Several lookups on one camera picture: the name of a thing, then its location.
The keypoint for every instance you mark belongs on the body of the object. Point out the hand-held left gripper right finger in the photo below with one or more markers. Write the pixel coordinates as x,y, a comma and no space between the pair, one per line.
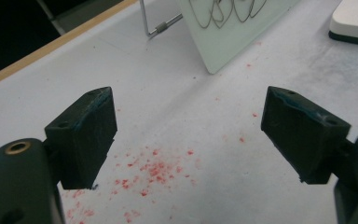
301,137

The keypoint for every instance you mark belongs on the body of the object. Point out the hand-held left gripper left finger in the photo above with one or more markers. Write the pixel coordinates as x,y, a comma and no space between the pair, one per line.
80,140

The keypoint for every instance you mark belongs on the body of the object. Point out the red crumbs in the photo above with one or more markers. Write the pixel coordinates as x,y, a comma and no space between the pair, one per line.
150,169

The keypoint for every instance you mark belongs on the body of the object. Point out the white eraser with black base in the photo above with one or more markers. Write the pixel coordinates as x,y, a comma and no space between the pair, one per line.
354,21

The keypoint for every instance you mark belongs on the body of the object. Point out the white glass drawing board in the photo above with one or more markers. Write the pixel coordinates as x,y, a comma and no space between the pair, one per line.
230,28

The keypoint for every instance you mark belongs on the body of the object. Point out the metal board stand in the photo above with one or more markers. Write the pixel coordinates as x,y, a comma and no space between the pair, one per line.
155,25

